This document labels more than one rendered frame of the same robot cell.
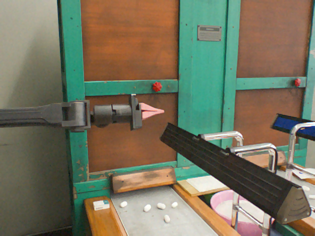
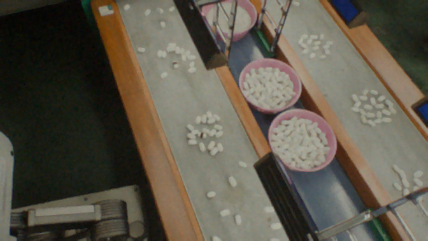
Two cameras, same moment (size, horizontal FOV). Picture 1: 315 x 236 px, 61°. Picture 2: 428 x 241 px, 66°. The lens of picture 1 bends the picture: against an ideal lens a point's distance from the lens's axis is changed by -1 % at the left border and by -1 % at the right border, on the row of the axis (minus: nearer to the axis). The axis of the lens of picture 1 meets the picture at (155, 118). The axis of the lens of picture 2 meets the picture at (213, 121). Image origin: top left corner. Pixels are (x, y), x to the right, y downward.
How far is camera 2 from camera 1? 63 cm
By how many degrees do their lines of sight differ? 50
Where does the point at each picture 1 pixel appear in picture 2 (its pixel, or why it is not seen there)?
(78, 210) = (87, 9)
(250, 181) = (199, 37)
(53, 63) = not seen: outside the picture
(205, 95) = not seen: outside the picture
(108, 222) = (114, 29)
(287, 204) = (210, 62)
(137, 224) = (137, 30)
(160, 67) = not seen: outside the picture
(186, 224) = (178, 30)
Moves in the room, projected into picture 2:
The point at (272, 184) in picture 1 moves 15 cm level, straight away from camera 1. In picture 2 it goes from (208, 46) to (226, 16)
